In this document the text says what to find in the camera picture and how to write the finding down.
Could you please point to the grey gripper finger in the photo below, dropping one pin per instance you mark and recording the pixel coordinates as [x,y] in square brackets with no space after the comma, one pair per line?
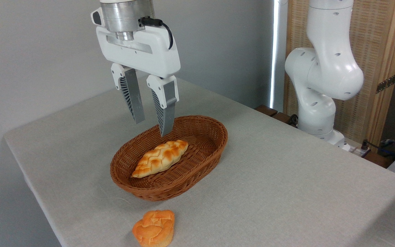
[166,109]
[132,96]

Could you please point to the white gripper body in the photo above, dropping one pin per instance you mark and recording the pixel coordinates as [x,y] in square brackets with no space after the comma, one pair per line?
[156,58]

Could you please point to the long braided bread loaf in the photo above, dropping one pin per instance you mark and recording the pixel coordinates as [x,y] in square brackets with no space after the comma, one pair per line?
[159,157]

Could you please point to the brown wicker oval basket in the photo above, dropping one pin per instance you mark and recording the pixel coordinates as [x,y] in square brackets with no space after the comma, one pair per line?
[197,161]

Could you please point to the round orange bread roll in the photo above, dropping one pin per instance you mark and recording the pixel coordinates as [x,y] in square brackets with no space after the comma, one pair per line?
[154,228]

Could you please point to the dark brown wooden block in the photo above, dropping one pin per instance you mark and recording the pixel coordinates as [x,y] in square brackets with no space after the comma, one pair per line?
[377,159]
[265,110]
[282,118]

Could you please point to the white vertical pipe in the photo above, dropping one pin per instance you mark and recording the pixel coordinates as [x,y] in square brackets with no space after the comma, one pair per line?
[281,34]

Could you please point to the grey tablecloth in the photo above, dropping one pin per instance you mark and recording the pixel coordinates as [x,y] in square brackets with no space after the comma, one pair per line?
[286,171]

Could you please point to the white power strip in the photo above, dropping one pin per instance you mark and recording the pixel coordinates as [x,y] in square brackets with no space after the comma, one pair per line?
[355,151]

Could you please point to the metal screen hinge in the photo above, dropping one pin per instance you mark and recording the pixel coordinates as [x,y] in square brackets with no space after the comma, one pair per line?
[386,84]

